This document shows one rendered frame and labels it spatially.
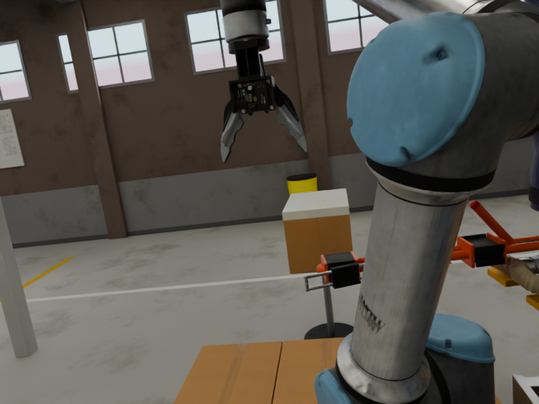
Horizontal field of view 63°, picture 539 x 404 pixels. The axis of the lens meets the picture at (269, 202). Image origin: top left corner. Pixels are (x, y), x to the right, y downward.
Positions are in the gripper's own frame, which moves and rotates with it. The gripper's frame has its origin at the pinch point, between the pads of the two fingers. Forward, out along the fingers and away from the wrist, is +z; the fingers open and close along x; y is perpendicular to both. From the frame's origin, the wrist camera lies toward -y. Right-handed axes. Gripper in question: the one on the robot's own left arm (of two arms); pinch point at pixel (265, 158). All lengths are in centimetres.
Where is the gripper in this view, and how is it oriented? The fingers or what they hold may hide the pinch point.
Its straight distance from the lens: 80.6
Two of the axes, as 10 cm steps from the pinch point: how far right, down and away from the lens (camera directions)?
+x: 9.9, -1.1, -1.1
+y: -0.9, 2.0, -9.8
